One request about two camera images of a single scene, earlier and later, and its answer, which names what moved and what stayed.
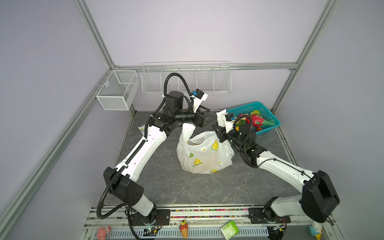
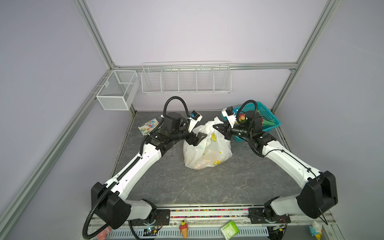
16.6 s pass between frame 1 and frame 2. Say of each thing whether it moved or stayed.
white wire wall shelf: stayed
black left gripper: moved
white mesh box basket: stayed
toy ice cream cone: stayed
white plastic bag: moved
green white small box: stayed
